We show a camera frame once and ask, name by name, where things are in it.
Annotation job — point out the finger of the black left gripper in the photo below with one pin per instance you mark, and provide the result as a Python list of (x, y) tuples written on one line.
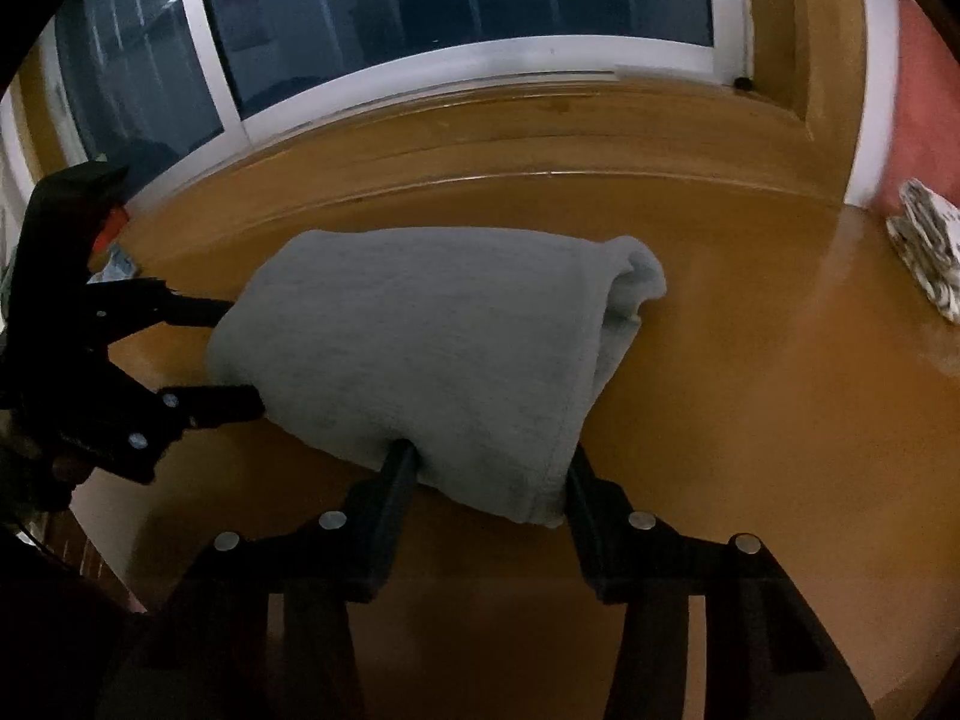
[(210, 406), (191, 307)]

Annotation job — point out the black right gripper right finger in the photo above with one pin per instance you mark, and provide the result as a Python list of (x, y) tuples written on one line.
[(767, 653)]

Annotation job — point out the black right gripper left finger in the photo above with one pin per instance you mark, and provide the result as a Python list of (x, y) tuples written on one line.
[(268, 618)]

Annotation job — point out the grey knit sweater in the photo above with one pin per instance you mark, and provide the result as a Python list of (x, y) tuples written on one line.
[(485, 348)]

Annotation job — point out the light blue denim garment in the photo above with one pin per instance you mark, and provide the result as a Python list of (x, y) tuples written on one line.
[(119, 266)]

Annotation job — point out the red box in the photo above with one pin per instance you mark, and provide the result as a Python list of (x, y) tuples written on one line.
[(113, 225)]

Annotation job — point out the white framed window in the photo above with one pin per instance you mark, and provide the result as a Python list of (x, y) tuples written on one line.
[(176, 89)]

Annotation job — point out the patterned folded cloth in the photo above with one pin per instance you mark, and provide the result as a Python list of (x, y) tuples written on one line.
[(925, 237)]

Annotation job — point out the pink white curtain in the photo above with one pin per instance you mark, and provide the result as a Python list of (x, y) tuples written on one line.
[(925, 138)]

